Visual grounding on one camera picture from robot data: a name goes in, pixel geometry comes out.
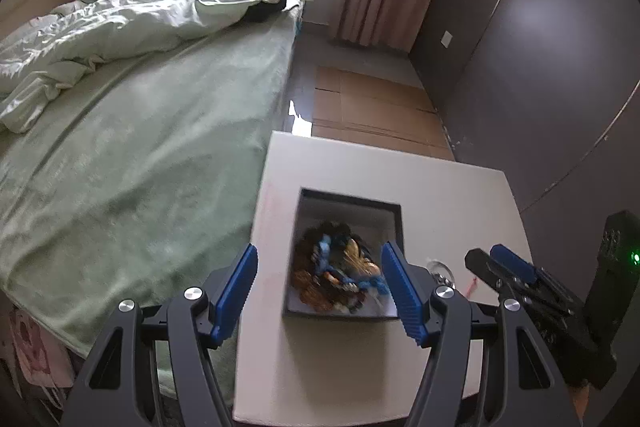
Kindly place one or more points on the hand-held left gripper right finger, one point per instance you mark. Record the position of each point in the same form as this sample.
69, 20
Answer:
404, 297

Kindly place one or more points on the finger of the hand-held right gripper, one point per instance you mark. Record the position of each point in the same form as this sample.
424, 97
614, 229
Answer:
512, 263
485, 269

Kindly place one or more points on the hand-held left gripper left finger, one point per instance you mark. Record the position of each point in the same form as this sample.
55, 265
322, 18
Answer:
235, 297

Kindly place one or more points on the clear white bangle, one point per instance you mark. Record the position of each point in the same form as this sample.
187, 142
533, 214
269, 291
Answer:
442, 268

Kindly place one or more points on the black jewelry box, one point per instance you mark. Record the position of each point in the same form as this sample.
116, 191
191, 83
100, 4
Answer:
390, 217

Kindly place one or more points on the white low table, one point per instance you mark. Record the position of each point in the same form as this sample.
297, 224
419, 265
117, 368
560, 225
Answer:
325, 357

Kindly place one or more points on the bed with green sheet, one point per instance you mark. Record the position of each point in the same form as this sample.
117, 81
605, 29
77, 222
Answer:
150, 182

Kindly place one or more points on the flat cardboard sheet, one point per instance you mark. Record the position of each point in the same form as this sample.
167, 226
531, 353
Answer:
370, 107

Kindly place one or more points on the pink printed cloth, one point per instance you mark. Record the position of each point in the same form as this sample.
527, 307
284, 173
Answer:
37, 347

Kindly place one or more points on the pale green duvet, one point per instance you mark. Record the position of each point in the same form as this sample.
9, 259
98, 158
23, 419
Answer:
150, 12

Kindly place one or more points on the white wall socket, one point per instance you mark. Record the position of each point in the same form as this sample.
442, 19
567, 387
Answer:
446, 39

